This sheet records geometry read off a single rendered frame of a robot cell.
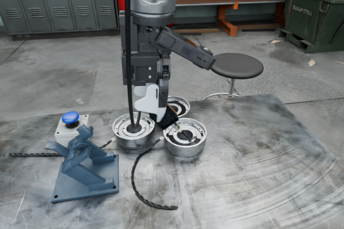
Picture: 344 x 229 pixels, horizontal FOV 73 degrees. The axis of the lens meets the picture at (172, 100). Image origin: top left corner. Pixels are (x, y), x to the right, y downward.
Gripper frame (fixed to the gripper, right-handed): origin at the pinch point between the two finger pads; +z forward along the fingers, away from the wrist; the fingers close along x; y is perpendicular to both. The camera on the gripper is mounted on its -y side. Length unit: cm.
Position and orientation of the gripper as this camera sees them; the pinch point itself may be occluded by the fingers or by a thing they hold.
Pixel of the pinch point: (160, 111)
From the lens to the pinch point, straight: 48.8
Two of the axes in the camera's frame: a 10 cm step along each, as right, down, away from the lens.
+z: -0.6, 8.3, 5.6
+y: -9.9, 0.4, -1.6
